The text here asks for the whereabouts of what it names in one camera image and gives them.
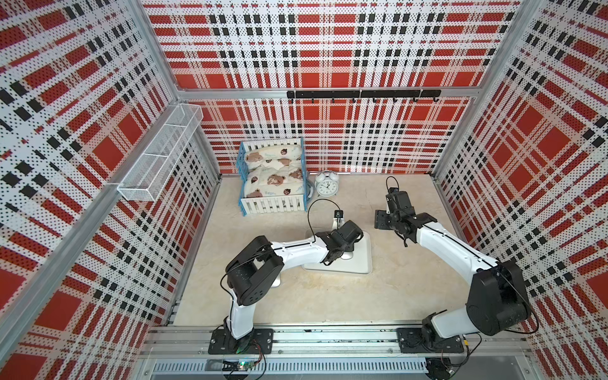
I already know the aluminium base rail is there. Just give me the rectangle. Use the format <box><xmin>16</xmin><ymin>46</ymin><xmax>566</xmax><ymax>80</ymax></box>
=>
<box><xmin>134</xmin><ymin>321</ymin><xmax>542</xmax><ymax>379</ymax></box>

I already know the silver mouse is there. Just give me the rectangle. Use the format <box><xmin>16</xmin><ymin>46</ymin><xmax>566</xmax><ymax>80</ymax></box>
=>
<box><xmin>340</xmin><ymin>252</ymin><xmax>354</xmax><ymax>261</ymax></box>
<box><xmin>271</xmin><ymin>275</ymin><xmax>281</xmax><ymax>288</ymax></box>

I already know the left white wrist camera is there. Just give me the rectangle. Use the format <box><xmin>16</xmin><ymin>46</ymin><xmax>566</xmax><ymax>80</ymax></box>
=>
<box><xmin>332</xmin><ymin>209</ymin><xmax>345</xmax><ymax>230</ymax></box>

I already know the green circuit board with wires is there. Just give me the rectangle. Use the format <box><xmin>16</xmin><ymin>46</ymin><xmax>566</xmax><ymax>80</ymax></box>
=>
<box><xmin>221</xmin><ymin>339</ymin><xmax>273</xmax><ymax>380</ymax></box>

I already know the bear print blanket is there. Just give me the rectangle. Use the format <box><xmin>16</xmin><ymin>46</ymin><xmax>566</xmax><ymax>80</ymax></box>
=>
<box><xmin>244</xmin><ymin>166</ymin><xmax>305</xmax><ymax>198</ymax></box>

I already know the white wire mesh basket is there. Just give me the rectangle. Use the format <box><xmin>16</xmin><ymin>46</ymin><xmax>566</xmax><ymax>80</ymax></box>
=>
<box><xmin>118</xmin><ymin>104</ymin><xmax>203</xmax><ymax>202</ymax></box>

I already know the bear print pillow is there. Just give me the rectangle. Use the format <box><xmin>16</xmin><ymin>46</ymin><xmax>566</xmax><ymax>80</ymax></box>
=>
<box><xmin>245</xmin><ymin>145</ymin><xmax>302</xmax><ymax>168</ymax></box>

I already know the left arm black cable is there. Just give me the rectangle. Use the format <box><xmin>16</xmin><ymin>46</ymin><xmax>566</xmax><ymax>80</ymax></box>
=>
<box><xmin>306</xmin><ymin>197</ymin><xmax>343</xmax><ymax>244</ymax></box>

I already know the white twin bell alarm clock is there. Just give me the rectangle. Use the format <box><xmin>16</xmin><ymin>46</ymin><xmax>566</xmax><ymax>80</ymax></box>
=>
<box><xmin>314</xmin><ymin>170</ymin><xmax>340</xmax><ymax>197</ymax></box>

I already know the white plastic storage tray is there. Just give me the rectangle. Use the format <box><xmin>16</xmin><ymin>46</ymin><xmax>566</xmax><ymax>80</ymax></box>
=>
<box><xmin>302</xmin><ymin>231</ymin><xmax>372</xmax><ymax>275</ymax></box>

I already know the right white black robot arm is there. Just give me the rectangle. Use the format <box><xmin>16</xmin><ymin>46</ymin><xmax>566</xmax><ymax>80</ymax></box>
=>
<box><xmin>375</xmin><ymin>188</ymin><xmax>537</xmax><ymax>346</ymax></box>

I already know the blue white toy crib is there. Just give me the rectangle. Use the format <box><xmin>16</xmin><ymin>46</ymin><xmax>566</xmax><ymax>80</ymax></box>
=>
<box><xmin>237</xmin><ymin>138</ymin><xmax>313</xmax><ymax>216</ymax></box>

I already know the black wall hook rail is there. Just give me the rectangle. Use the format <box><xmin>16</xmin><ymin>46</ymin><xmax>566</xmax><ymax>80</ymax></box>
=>
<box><xmin>287</xmin><ymin>90</ymin><xmax>442</xmax><ymax>101</ymax></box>

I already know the black connector under rail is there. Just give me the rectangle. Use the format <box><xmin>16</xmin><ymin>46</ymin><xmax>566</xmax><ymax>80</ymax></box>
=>
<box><xmin>426</xmin><ymin>332</ymin><xmax>483</xmax><ymax>380</ymax></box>

